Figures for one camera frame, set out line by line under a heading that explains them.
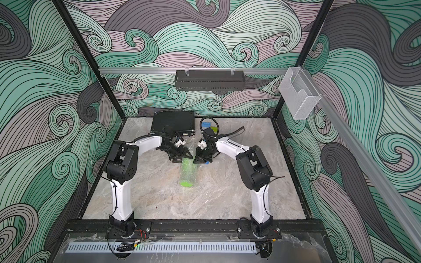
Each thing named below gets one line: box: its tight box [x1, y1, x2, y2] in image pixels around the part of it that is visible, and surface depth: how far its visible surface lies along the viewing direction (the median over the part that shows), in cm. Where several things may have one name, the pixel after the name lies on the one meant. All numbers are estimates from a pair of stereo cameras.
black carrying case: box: [150, 110, 196, 137], surface depth 117 cm
